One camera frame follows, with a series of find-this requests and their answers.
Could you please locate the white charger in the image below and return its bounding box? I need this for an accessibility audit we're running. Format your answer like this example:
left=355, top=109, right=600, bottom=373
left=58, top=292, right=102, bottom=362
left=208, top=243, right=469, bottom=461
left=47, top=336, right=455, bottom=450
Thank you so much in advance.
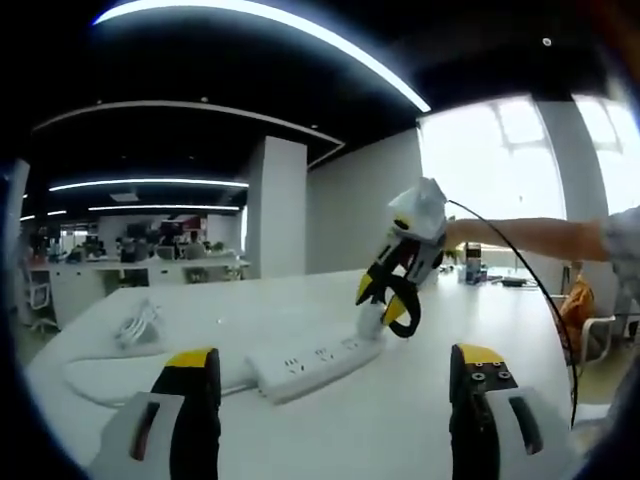
left=355, top=301, right=387, bottom=342

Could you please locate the row of white office desks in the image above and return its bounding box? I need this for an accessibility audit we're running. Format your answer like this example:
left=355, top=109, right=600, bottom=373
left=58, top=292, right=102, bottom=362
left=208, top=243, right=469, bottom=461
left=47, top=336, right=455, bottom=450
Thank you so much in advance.
left=48, top=253, right=252, bottom=302

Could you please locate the dark bottle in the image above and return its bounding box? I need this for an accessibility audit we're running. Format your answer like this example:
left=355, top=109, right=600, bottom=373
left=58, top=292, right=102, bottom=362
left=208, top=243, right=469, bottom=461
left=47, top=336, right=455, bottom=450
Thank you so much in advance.
left=464, top=241, right=484, bottom=285

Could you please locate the white power strip cord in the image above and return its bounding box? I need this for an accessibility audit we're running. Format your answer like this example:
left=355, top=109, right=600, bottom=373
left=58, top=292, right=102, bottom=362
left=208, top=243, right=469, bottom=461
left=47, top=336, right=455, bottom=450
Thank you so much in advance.
left=61, top=348, right=262, bottom=407

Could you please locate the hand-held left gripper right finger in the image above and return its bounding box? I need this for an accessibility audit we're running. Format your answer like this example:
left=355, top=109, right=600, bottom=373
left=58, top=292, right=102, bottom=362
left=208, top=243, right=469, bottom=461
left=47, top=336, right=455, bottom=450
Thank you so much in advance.
left=448, top=343, right=546, bottom=480

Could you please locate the long curved ceiling light strip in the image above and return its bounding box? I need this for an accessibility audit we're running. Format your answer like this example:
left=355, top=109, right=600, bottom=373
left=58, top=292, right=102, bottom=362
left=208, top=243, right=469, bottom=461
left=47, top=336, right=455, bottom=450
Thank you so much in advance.
left=91, top=0, right=433, bottom=113

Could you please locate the straight ceiling light strip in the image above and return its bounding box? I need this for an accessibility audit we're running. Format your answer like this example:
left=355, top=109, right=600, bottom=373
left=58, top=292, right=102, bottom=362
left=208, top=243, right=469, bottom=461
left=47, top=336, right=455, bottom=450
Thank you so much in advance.
left=47, top=177, right=251, bottom=193
left=87, top=202, right=247, bottom=212

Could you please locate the black charger cable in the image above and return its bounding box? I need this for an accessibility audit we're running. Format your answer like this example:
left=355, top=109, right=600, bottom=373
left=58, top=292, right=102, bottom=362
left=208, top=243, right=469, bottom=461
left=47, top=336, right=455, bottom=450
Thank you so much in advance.
left=381, top=274, right=425, bottom=341

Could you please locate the orange bag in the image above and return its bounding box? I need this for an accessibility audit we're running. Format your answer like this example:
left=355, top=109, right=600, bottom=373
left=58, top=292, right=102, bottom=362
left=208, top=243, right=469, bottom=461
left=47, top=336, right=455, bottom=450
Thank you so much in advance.
left=556, top=276, right=597, bottom=352

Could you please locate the white power strip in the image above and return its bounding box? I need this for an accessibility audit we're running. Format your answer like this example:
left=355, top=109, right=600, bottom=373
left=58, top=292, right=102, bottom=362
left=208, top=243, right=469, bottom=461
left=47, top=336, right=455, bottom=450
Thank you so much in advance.
left=243, top=335, right=387, bottom=406

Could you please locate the bundled white cable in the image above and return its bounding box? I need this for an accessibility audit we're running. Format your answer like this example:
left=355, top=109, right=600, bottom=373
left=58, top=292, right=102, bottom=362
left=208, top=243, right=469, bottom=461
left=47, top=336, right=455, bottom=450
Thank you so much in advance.
left=112, top=298, right=165, bottom=352

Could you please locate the white office swivel chair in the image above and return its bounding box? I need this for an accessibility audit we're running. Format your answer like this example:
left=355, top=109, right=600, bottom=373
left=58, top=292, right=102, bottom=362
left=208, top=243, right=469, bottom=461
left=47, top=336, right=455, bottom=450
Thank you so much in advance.
left=26, top=268, right=60, bottom=332

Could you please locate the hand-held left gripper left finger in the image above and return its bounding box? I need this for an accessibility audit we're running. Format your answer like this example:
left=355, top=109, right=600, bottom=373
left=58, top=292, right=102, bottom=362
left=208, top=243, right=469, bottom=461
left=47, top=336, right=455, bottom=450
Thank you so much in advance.
left=89, top=347, right=223, bottom=480

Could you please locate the white desk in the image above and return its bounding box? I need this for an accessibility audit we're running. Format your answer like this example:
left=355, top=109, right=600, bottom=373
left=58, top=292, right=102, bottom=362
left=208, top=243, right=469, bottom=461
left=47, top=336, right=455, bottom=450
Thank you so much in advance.
left=24, top=267, right=586, bottom=480

